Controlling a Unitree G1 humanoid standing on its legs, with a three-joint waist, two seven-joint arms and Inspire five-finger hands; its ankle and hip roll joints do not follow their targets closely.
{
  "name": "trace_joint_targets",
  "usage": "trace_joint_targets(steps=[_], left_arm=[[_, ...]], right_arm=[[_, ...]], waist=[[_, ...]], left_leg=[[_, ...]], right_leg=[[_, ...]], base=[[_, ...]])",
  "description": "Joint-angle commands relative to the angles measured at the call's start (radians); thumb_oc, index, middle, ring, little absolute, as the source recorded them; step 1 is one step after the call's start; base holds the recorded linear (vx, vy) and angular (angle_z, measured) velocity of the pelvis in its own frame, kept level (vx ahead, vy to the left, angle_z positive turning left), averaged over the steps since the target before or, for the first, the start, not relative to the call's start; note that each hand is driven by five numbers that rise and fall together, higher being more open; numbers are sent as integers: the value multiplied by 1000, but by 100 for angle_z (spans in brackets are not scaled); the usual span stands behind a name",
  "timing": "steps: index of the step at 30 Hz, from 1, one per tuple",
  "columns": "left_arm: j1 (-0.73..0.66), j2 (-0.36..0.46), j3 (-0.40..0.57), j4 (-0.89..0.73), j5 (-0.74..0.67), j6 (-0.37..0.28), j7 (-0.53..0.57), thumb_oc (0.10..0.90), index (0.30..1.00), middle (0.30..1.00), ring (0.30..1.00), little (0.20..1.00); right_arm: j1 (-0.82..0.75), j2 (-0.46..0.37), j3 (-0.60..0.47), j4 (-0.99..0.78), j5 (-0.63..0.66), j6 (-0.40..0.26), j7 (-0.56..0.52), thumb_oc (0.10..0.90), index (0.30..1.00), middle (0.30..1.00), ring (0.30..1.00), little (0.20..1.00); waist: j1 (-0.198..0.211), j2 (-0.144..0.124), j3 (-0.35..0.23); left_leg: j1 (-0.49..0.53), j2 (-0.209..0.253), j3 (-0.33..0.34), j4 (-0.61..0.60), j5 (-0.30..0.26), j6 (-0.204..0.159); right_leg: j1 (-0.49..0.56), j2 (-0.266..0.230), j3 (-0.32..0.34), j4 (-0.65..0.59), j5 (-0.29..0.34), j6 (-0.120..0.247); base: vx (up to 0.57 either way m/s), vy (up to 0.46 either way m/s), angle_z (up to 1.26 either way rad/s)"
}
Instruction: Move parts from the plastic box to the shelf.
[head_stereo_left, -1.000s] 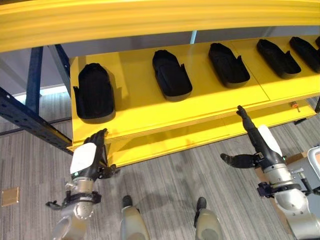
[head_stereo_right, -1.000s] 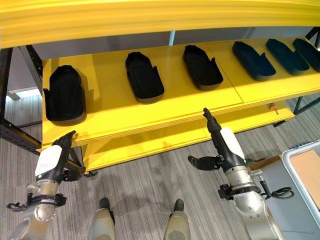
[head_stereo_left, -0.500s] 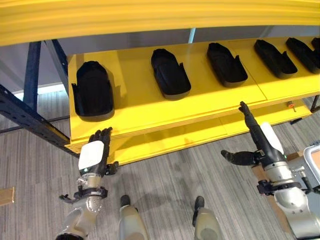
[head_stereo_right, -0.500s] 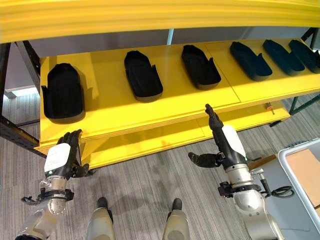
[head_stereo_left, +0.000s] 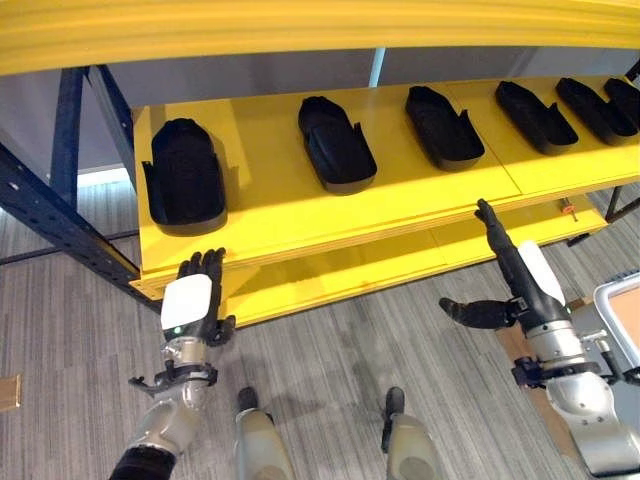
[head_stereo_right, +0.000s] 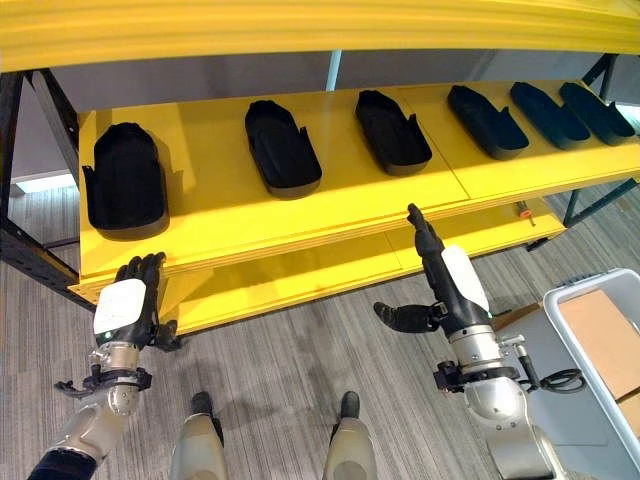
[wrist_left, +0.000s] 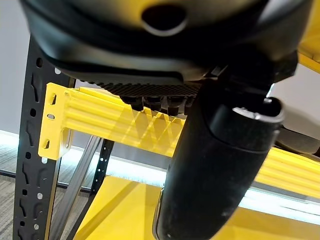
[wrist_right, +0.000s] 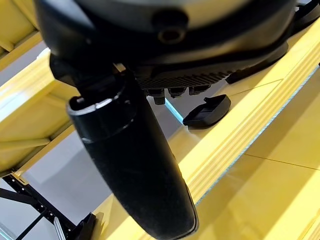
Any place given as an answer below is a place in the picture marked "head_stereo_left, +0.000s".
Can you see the silver right robot leg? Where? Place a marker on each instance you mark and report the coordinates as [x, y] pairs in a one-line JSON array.
[[407, 440]]

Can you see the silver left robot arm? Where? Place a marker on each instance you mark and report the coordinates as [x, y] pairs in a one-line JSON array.
[[167, 405]]

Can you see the silver robot leg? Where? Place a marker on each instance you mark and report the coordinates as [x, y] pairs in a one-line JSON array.
[[407, 440], [257, 440]]

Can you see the grey plastic box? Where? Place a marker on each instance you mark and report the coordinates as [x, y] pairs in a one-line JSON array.
[[622, 310]]

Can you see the black sole-shaped part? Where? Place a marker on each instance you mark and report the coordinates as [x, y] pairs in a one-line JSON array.
[[442, 130], [535, 120], [335, 145], [186, 180], [625, 100], [595, 112]]

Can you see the silver left robot leg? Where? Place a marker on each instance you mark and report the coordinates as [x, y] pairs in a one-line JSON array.
[[257, 440]]

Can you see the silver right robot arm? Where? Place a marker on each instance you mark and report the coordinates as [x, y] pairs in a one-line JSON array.
[[580, 390]]

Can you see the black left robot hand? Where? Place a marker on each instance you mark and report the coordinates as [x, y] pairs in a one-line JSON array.
[[187, 300]]

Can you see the dark blue shelf frame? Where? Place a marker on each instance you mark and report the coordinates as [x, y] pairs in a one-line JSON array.
[[65, 200]]

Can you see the brown cardboard piece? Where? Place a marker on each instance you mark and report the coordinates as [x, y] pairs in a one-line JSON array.
[[10, 392]]

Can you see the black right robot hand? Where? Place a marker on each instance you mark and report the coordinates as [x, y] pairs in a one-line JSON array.
[[520, 280]]

